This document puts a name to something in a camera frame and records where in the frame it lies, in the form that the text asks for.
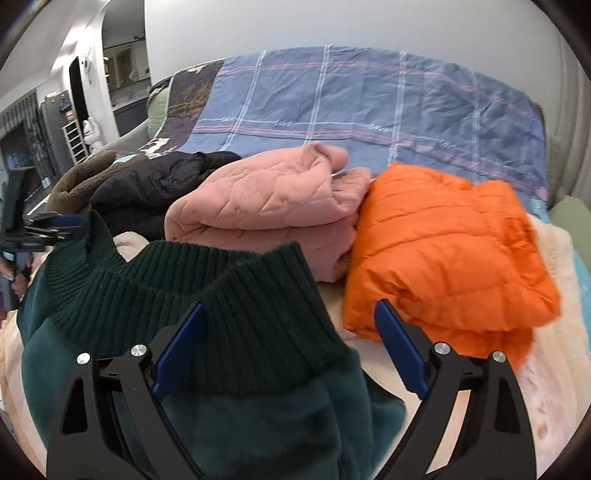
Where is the black puffer jacket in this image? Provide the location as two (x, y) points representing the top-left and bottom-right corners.
(91, 151), (240, 241)

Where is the olive brown fleece garment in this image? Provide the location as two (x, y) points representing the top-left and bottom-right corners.
(46, 150), (148, 214)

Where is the dark green fleece sweatshirt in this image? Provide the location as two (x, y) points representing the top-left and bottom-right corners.
(16, 213), (405, 479)

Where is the blue plaid quilt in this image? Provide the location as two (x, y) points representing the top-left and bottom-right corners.
(145, 45), (548, 201)

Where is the light green pillow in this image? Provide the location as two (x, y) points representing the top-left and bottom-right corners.
(101, 76), (172, 152)

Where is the person's left hand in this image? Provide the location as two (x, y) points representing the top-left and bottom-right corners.
(1, 247), (52, 302)

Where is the cream pink fleece blanket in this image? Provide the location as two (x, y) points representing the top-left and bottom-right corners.
(1, 215), (590, 478)

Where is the pink quilted jacket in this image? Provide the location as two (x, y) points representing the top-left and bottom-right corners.
(164, 142), (372, 283)

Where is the orange puffer jacket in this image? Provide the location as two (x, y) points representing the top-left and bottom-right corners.
(342, 163), (560, 368)

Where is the white wire rack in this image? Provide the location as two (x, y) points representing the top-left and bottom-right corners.
(61, 119), (89, 164)

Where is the grey pleated curtain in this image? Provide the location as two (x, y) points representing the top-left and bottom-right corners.
(547, 34), (590, 207)

